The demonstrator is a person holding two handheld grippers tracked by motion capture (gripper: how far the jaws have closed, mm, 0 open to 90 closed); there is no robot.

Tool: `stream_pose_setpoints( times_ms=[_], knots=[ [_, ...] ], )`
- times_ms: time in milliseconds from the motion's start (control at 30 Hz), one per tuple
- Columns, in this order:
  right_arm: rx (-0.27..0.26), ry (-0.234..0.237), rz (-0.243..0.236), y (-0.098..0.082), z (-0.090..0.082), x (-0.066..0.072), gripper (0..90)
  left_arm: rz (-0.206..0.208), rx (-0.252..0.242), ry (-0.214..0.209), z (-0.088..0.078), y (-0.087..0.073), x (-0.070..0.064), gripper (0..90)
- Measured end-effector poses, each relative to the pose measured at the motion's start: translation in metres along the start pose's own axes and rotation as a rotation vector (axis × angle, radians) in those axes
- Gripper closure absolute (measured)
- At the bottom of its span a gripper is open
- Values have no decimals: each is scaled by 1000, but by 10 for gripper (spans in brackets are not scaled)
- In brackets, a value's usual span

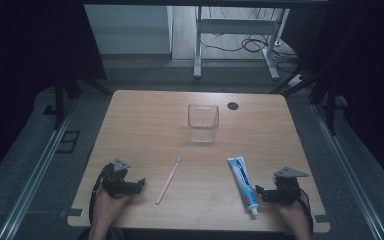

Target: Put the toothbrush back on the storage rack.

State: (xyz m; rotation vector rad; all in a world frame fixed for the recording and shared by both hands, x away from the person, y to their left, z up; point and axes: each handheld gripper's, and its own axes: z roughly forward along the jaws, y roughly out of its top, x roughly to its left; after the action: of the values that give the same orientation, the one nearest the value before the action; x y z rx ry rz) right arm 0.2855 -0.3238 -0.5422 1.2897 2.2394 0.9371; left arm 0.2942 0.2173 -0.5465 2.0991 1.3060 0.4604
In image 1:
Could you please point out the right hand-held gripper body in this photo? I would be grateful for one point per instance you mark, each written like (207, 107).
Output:
(286, 186)

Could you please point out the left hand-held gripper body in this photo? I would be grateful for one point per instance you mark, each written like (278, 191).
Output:
(116, 181)

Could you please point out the blue and white toothpaste tube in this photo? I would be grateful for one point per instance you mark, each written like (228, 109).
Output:
(243, 181)

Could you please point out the pink toothbrush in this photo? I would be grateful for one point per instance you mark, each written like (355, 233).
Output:
(168, 181)

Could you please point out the clear plastic cup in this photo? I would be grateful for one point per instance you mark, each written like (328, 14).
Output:
(203, 121)

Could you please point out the person's right hand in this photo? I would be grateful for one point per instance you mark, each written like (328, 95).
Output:
(291, 215)

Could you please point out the person's left hand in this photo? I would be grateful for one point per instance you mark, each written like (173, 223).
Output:
(108, 210)

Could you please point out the black round table grommet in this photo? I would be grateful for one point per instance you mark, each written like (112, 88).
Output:
(233, 106)

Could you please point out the black metal stand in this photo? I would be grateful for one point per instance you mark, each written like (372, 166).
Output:
(59, 100)
(330, 103)

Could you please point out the white power strip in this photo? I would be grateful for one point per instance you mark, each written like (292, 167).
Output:
(296, 80)

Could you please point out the dark curtain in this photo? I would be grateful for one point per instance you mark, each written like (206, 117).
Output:
(370, 66)
(20, 50)

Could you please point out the white cabinet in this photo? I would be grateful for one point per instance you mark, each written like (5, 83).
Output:
(126, 30)

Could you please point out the metal floor rail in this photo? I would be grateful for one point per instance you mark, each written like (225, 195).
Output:
(350, 173)
(35, 173)

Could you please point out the white desk frame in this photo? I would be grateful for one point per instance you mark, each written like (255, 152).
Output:
(236, 26)

